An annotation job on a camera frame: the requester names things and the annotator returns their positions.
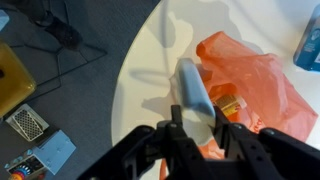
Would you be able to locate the white small block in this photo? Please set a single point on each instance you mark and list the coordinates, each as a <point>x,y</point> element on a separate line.
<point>193,86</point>

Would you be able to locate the white box with mesh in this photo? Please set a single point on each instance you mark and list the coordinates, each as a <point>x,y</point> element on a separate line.
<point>28,123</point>

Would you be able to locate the pale blue box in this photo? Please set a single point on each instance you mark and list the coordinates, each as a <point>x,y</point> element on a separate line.
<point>3,20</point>

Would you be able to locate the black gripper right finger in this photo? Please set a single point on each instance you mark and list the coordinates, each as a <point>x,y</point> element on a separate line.
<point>273,156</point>

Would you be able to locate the blue medicine box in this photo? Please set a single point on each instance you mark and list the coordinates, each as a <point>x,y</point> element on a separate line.
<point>310,46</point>

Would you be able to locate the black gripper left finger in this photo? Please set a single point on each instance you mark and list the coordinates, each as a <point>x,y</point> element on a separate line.
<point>150,156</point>

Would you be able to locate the yellow label medicine bottle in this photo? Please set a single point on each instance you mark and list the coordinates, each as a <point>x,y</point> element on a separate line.
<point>230,103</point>

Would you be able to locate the yellow translucent container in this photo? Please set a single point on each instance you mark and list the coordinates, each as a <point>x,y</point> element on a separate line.
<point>13,83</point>

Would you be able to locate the orange plastic bag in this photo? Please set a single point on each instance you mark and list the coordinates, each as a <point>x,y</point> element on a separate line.
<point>266,83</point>

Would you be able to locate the device with coloured buttons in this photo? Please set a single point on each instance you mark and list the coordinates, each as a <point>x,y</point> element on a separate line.
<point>23,168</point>

